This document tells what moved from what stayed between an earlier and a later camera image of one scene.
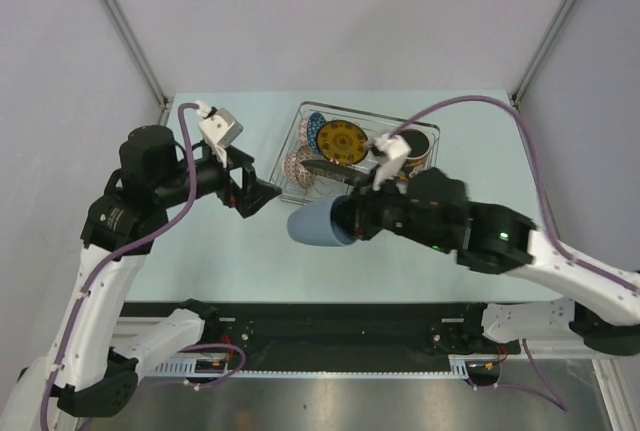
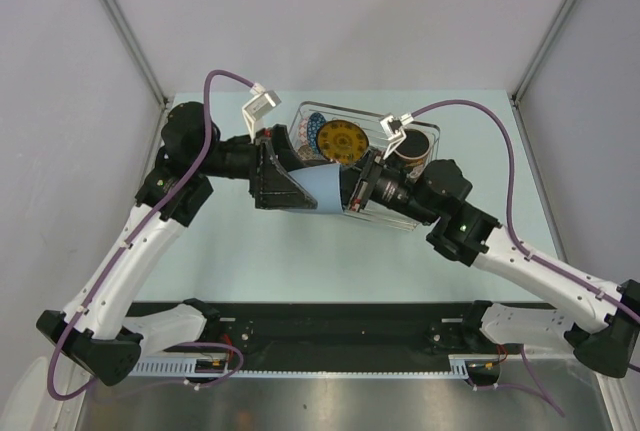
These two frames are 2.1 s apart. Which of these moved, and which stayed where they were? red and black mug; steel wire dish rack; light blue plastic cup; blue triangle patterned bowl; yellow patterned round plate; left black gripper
Moved: left black gripper; light blue plastic cup
Stayed: blue triangle patterned bowl; red and black mug; yellow patterned round plate; steel wire dish rack
